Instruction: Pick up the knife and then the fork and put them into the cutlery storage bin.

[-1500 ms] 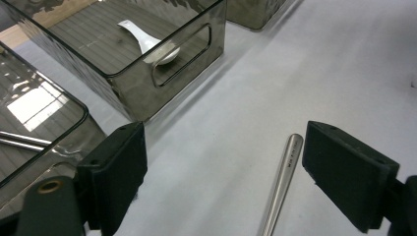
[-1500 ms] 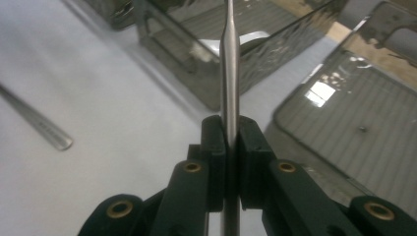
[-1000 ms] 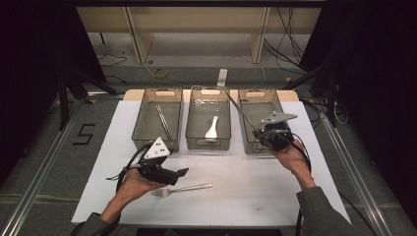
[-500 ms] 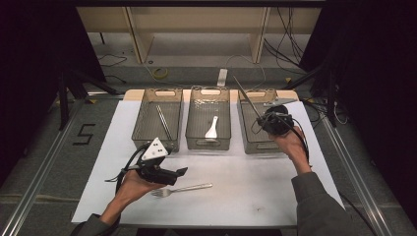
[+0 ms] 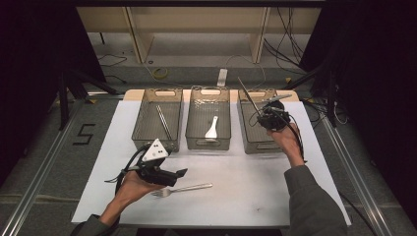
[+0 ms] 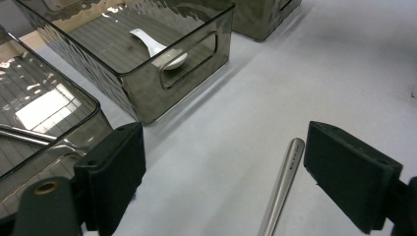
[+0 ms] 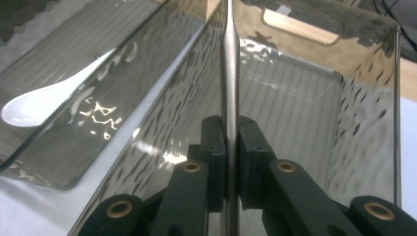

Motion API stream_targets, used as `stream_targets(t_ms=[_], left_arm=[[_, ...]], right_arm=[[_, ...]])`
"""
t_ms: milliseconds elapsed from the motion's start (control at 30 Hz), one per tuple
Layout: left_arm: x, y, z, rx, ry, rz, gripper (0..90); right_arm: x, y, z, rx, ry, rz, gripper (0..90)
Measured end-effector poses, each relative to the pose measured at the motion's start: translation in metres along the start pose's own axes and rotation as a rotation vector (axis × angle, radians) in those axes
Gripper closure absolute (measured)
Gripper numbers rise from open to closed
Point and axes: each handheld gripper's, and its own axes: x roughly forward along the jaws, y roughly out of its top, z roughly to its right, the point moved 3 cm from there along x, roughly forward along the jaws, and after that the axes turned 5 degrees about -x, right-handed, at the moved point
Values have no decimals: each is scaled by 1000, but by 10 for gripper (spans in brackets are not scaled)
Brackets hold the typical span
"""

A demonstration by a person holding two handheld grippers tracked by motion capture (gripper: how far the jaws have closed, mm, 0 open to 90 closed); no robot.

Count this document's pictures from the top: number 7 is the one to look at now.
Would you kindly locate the steel table knife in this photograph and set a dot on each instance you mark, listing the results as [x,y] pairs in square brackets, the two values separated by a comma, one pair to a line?
[230,82]

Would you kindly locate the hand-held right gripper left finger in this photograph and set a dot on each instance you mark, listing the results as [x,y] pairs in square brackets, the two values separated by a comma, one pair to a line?
[214,154]

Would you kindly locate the white ceramic spoon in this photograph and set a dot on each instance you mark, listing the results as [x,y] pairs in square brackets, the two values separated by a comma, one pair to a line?
[29,109]

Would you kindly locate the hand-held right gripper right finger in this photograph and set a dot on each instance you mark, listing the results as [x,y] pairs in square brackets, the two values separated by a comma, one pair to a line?
[252,157]

